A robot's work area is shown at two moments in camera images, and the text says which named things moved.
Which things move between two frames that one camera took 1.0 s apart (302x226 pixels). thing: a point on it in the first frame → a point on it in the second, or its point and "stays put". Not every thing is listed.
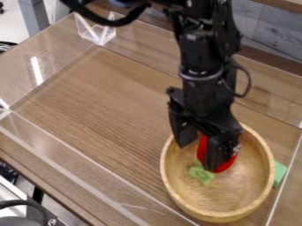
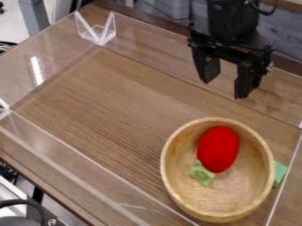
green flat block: x=280 y=172 stays put
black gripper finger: x=186 y=132 → x=208 y=62
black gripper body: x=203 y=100 → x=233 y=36
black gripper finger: x=221 y=148 → x=250 y=72
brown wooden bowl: x=238 y=188 stays put
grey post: x=35 y=15 stays put
